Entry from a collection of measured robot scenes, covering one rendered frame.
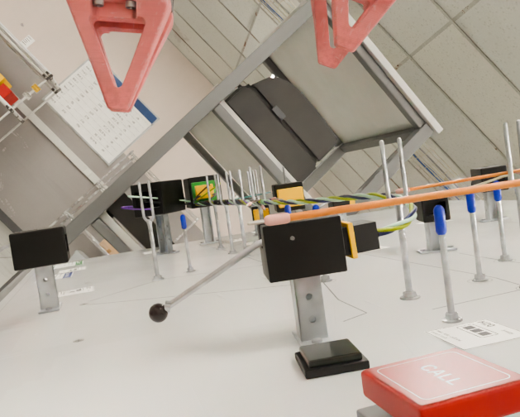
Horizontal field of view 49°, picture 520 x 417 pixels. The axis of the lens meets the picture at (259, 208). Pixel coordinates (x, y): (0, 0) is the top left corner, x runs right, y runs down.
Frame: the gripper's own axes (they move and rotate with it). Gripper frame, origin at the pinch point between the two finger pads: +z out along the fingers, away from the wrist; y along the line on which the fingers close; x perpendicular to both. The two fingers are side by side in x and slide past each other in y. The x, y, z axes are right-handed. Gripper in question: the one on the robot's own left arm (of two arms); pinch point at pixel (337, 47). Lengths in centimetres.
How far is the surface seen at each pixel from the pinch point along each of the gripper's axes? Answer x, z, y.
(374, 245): -6.6, 13.0, -1.2
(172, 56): 102, -150, 773
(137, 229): 19, 27, 101
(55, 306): 19.3, 31.7, 29.9
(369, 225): -5.8, 11.7, -1.2
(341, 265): -4.4, 15.0, -2.0
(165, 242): 11, 25, 75
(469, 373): -6.0, 16.7, -19.5
